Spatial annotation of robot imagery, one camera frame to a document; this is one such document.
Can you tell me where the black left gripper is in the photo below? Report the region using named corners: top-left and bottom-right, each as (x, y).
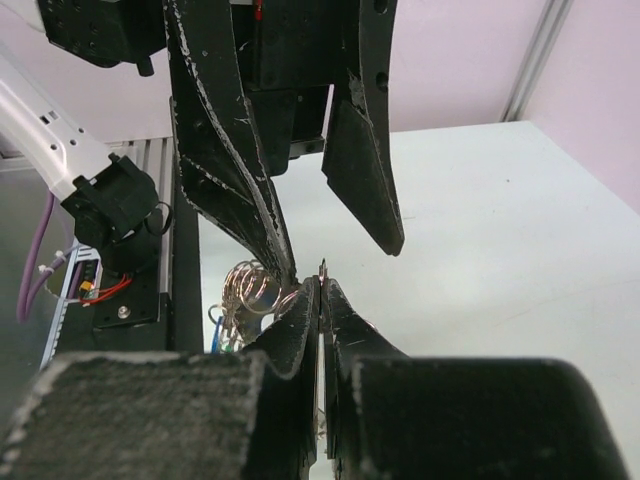
top-left (163, 0), bottom-right (405, 287)

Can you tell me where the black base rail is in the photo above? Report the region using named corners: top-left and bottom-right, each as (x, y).
top-left (59, 97), bottom-right (206, 354)

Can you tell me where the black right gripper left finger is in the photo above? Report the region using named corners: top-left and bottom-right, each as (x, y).
top-left (1, 277), bottom-right (320, 479)

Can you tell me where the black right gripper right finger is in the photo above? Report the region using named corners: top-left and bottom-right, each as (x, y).
top-left (321, 279), bottom-right (628, 479)

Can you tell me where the aluminium frame post right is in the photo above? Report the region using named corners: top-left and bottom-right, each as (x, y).
top-left (500, 0), bottom-right (574, 122)

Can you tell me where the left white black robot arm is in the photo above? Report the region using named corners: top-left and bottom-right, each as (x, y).
top-left (1, 1), bottom-right (405, 286)

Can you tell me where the metal keyring with coloured tags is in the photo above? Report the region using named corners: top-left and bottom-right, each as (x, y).
top-left (207, 257), bottom-right (381, 451)

